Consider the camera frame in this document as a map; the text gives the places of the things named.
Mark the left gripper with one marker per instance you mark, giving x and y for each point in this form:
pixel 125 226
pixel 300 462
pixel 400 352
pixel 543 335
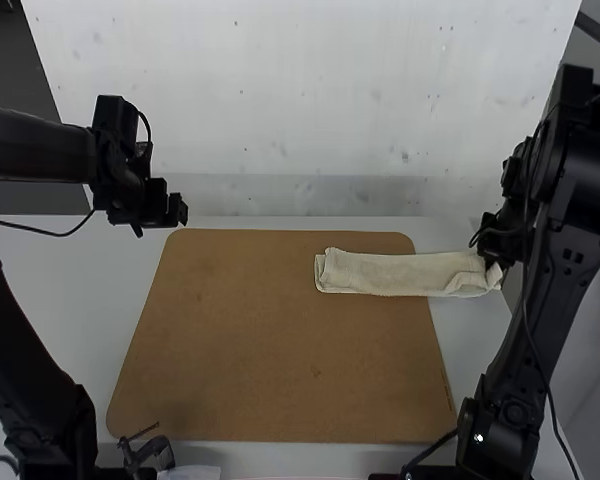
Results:
pixel 147 205

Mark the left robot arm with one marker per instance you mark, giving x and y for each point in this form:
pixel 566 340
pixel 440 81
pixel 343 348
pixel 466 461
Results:
pixel 25 150

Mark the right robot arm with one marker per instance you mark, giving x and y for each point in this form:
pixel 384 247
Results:
pixel 545 300

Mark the black clamp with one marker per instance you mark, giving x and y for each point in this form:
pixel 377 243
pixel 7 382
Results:
pixel 145 450

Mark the cork mat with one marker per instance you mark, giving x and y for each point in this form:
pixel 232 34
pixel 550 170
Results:
pixel 280 340

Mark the pale towel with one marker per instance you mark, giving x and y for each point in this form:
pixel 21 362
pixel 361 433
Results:
pixel 395 272

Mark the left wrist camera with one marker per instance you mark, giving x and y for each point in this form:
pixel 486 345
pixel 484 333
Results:
pixel 115 117

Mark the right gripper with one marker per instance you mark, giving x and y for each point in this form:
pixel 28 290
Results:
pixel 500 240

